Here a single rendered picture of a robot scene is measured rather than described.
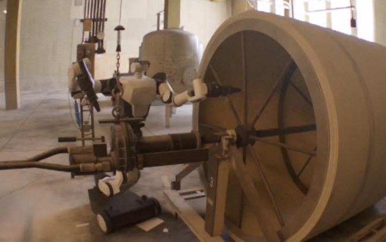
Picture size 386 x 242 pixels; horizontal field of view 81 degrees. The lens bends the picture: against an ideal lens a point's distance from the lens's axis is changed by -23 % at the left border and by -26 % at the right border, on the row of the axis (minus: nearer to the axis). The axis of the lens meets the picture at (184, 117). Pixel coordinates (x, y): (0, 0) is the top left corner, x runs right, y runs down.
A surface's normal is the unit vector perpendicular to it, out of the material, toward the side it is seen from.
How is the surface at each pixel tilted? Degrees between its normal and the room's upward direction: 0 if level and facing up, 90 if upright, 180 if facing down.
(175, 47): 90
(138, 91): 101
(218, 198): 90
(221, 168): 90
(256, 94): 105
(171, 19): 90
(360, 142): 80
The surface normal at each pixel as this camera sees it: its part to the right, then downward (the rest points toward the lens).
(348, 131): 0.36, -0.05
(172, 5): 0.37, 0.18
